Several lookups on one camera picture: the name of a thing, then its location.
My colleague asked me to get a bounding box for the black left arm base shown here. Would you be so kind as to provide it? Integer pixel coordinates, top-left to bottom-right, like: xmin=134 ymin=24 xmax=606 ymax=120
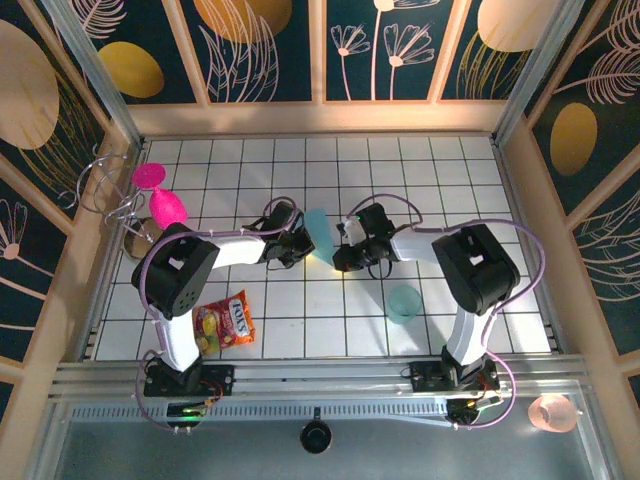
xmin=143 ymin=356 xmax=237 ymax=399

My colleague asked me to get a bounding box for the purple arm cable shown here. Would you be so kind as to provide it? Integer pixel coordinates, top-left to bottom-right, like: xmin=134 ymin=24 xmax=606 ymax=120
xmin=134 ymin=196 xmax=305 ymax=434
xmin=349 ymin=192 xmax=547 ymax=432

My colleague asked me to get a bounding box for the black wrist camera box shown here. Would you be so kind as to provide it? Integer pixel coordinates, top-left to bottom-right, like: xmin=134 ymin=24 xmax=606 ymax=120
xmin=264 ymin=200 xmax=302 ymax=233
xmin=341 ymin=201 xmax=397 ymax=246

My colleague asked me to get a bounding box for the peach translucent cup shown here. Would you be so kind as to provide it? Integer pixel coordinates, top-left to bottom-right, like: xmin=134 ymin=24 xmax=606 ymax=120
xmin=526 ymin=392 xmax=578 ymax=433

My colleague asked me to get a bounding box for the pink wine glass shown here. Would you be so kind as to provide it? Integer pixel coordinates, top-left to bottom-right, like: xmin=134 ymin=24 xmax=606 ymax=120
xmin=131 ymin=162 xmax=190 ymax=232

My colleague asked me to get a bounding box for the black control board with LED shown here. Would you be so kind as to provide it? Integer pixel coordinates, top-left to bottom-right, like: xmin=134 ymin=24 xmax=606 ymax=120
xmin=166 ymin=399 xmax=207 ymax=420
xmin=446 ymin=396 xmax=502 ymax=427

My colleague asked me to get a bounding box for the aluminium mounting rail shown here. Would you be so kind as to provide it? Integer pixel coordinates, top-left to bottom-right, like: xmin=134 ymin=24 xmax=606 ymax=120
xmin=48 ymin=353 xmax=592 ymax=402

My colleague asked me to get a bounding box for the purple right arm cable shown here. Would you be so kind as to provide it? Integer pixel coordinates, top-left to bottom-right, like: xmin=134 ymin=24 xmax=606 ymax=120
xmin=349 ymin=192 xmax=547 ymax=432

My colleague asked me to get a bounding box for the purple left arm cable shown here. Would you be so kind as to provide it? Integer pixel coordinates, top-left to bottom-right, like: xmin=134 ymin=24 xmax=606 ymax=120
xmin=134 ymin=196 xmax=305 ymax=434

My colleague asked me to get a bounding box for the metal wire glass rack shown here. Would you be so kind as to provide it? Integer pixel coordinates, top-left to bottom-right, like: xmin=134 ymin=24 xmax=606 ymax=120
xmin=56 ymin=144 xmax=169 ymax=263

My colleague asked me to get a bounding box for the aluminium frame post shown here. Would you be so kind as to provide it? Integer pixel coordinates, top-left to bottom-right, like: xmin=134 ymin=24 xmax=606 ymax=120
xmin=41 ymin=0 xmax=147 ymax=147
xmin=491 ymin=0 xmax=587 ymax=147

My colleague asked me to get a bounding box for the black round knob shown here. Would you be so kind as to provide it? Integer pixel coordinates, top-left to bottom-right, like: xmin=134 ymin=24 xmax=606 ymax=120
xmin=299 ymin=406 xmax=334 ymax=455

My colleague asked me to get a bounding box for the grey slotted cable duct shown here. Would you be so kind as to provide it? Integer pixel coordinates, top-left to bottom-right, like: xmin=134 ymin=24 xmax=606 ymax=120
xmin=68 ymin=403 xmax=451 ymax=422

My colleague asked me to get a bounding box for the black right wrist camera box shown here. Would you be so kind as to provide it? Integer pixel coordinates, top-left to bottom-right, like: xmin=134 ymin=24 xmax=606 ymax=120
xmin=341 ymin=201 xmax=397 ymax=246

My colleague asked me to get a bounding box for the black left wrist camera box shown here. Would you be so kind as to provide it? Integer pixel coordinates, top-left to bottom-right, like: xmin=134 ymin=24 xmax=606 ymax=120
xmin=264 ymin=200 xmax=302 ymax=233

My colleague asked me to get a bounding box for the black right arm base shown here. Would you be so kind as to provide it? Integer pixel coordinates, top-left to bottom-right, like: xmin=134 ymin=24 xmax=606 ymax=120
xmin=409 ymin=356 xmax=502 ymax=397

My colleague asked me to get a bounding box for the teal plastic cup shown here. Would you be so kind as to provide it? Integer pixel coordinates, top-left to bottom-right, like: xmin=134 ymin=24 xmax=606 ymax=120
xmin=387 ymin=284 xmax=423 ymax=326

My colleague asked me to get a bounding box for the orange candy bag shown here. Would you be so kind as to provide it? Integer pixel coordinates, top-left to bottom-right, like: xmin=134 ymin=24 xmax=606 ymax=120
xmin=189 ymin=289 xmax=258 ymax=358

